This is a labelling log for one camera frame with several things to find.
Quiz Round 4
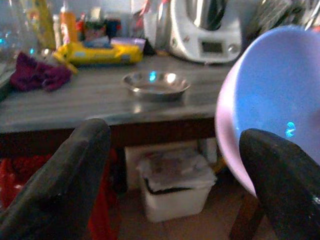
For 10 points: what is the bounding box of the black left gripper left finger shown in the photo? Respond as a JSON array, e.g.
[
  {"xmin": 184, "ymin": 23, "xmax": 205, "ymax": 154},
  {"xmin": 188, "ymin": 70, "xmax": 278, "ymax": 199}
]
[{"xmin": 0, "ymin": 117, "xmax": 112, "ymax": 240}]

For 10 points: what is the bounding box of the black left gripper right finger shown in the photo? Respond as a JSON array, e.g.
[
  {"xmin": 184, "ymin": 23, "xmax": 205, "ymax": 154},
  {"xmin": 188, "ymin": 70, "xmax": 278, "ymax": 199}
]
[{"xmin": 238, "ymin": 128, "xmax": 320, "ymax": 240}]

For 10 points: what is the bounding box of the lavender plastic bowl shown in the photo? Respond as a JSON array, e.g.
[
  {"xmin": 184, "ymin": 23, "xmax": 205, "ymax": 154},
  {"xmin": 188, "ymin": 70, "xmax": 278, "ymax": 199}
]
[{"xmin": 214, "ymin": 24, "xmax": 320, "ymax": 198}]

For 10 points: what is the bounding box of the red plastic stool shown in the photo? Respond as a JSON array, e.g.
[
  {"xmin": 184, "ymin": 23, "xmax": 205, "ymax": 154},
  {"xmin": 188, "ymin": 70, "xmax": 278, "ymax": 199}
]
[{"xmin": 0, "ymin": 149, "xmax": 122, "ymax": 240}]

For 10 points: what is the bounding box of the dark wood marble-top table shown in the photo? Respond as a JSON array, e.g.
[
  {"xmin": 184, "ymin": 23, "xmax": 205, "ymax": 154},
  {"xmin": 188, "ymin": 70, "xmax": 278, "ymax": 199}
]
[{"xmin": 0, "ymin": 54, "xmax": 266, "ymax": 240}]

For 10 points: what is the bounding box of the purple cloth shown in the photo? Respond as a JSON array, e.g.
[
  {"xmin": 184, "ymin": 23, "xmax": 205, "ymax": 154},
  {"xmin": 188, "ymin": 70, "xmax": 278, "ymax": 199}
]
[{"xmin": 9, "ymin": 51, "xmax": 73, "ymax": 92}]

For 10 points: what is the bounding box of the white plastic bin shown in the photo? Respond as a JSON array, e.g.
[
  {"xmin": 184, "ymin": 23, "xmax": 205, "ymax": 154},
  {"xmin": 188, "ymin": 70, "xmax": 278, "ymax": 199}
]
[{"xmin": 136, "ymin": 147, "xmax": 218, "ymax": 223}]

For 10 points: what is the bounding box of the yellow snack package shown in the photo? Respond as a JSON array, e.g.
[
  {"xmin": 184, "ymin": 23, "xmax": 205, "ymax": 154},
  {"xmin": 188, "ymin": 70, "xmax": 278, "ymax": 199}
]
[{"xmin": 53, "ymin": 41, "xmax": 144, "ymax": 73}]

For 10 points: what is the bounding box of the shallow steel bowl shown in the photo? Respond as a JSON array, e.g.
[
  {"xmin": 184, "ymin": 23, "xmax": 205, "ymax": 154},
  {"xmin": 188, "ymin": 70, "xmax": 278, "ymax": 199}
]
[{"xmin": 121, "ymin": 70, "xmax": 191, "ymax": 102}]

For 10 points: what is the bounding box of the orange bottle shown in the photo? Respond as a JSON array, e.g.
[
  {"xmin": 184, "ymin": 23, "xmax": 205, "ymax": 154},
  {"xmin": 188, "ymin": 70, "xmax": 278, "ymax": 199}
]
[{"xmin": 59, "ymin": 7, "xmax": 78, "ymax": 45}]

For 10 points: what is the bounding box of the yellow bottle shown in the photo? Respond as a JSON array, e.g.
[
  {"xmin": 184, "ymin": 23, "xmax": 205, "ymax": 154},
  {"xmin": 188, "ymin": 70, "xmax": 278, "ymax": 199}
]
[{"xmin": 27, "ymin": 0, "xmax": 56, "ymax": 50}]

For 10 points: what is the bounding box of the white kitchen appliance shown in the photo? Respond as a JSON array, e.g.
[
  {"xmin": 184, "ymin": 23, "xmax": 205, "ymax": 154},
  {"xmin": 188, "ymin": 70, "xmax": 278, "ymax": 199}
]
[{"xmin": 169, "ymin": 0, "xmax": 243, "ymax": 63}]

